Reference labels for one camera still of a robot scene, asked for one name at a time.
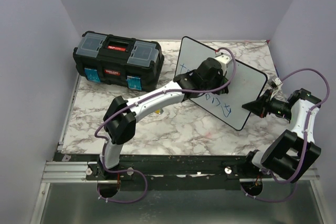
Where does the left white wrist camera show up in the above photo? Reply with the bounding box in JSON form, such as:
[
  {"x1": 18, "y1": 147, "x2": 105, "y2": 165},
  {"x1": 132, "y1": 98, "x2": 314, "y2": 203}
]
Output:
[{"x1": 215, "y1": 54, "x2": 232, "y2": 72}]

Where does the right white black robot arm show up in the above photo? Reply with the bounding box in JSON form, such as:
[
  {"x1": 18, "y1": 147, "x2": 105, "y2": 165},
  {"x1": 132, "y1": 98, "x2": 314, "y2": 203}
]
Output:
[{"x1": 241, "y1": 89, "x2": 321, "y2": 183}]

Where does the black plastic toolbox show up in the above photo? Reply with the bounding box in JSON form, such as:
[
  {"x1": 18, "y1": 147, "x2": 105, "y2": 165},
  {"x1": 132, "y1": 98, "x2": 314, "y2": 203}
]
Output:
[{"x1": 73, "y1": 31, "x2": 164, "y2": 92}]

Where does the aluminium extrusion frame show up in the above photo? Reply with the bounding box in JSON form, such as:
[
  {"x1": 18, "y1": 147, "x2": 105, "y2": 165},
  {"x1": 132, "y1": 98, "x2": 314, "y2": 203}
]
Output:
[{"x1": 31, "y1": 77, "x2": 328, "y2": 223}]

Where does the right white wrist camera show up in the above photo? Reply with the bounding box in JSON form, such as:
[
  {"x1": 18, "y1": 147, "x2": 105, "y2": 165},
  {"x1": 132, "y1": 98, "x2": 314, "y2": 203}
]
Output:
[{"x1": 268, "y1": 76, "x2": 282, "y2": 97}]

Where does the purple cable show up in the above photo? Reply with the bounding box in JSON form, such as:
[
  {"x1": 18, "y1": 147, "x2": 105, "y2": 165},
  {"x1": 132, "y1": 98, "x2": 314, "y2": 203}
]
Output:
[
  {"x1": 240, "y1": 68, "x2": 330, "y2": 202},
  {"x1": 94, "y1": 47, "x2": 237, "y2": 204}
]

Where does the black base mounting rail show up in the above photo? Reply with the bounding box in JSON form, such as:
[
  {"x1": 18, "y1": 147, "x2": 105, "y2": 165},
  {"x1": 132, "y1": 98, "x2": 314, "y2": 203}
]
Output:
[{"x1": 53, "y1": 152, "x2": 270, "y2": 191}]

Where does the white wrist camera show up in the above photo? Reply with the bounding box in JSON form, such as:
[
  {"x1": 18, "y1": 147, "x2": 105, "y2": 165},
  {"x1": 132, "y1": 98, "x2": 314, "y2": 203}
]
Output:
[
  {"x1": 268, "y1": 76, "x2": 282, "y2": 97},
  {"x1": 215, "y1": 54, "x2": 232, "y2": 72}
]

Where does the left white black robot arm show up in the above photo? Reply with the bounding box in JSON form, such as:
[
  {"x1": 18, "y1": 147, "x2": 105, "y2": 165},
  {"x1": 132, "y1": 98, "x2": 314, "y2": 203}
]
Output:
[{"x1": 94, "y1": 55, "x2": 231, "y2": 179}]

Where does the white dry-erase whiteboard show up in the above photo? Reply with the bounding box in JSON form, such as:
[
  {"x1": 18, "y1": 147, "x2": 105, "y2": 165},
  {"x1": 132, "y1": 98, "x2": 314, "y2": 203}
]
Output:
[{"x1": 175, "y1": 36, "x2": 268, "y2": 131}]

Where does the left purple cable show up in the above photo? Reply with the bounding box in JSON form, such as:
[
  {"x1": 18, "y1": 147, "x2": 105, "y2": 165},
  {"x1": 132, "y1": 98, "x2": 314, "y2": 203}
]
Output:
[{"x1": 94, "y1": 47, "x2": 237, "y2": 204}]

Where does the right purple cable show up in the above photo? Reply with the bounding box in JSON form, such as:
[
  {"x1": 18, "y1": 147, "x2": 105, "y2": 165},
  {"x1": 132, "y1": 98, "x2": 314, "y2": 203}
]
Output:
[{"x1": 240, "y1": 68, "x2": 330, "y2": 202}]

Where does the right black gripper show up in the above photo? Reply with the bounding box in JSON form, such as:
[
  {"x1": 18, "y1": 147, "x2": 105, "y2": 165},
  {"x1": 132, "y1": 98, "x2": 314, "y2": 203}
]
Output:
[{"x1": 243, "y1": 89, "x2": 292, "y2": 120}]

